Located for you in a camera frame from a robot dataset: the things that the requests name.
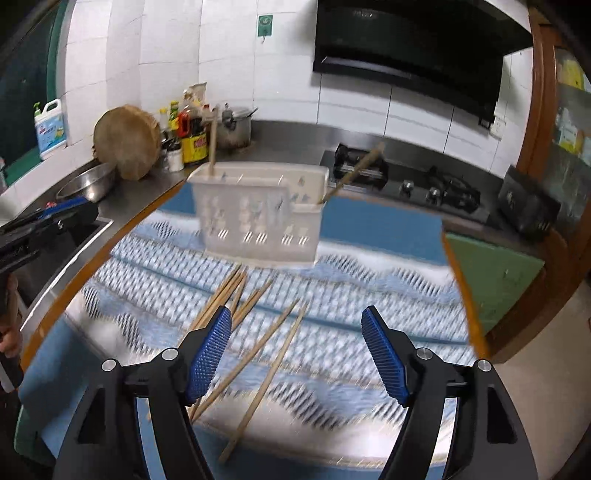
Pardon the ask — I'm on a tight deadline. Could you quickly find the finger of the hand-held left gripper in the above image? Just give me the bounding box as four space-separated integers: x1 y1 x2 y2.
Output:
0 213 61 252
32 198 100 232

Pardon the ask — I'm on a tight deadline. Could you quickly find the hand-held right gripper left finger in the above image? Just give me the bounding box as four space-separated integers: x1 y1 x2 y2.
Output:
53 306 232 480

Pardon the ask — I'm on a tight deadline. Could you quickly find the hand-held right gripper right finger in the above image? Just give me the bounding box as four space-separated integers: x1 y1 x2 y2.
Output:
361 305 540 480

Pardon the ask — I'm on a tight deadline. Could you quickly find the pile of wooden chopsticks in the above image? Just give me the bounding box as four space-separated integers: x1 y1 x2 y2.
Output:
188 264 308 463

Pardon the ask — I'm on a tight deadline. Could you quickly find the white plastic utensil holder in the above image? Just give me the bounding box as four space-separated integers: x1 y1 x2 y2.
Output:
186 161 331 271

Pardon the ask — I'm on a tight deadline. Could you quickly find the person's left hand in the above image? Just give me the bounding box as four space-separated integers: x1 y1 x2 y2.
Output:
0 276 25 360

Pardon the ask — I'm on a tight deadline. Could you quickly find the metal bowl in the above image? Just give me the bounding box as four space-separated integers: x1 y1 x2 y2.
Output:
55 162 117 204

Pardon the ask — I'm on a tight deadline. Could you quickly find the steel sink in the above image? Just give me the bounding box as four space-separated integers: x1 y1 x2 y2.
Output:
14 217 114 305

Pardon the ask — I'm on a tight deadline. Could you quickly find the blue patterned tablecloth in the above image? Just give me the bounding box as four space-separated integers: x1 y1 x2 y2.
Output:
16 187 490 480

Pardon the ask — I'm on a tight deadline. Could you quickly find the white detergent bottle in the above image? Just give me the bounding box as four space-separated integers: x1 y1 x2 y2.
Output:
33 98 69 161

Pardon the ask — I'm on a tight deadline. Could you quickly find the round wooden cutting board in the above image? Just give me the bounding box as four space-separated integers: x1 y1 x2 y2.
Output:
92 105 163 182

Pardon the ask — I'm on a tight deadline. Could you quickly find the green cutting mat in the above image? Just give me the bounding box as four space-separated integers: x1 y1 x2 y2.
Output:
445 233 546 333

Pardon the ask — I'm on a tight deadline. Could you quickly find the green framed window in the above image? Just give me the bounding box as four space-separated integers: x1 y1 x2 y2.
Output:
0 0 77 178

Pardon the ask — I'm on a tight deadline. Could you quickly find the wooden chopstick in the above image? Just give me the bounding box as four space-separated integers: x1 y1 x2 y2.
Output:
322 142 385 204
208 117 219 178

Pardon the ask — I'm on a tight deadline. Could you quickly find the food package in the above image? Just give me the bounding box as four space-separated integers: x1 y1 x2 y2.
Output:
183 82 208 114

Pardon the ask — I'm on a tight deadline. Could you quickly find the black gas stove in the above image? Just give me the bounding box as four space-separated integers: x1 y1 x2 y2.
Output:
318 143 490 224

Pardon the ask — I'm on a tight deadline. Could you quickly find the steel pot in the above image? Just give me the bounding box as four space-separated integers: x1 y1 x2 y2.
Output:
215 104 253 149

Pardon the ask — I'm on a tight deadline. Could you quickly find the steel kitchen counter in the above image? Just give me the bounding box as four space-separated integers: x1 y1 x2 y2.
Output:
0 119 504 324

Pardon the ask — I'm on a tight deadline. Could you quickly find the wooden glass cabinet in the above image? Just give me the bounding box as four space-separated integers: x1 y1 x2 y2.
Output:
515 21 591 178

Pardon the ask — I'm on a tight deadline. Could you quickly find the dark bottle with red handle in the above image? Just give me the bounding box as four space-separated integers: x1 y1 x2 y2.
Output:
178 111 204 139

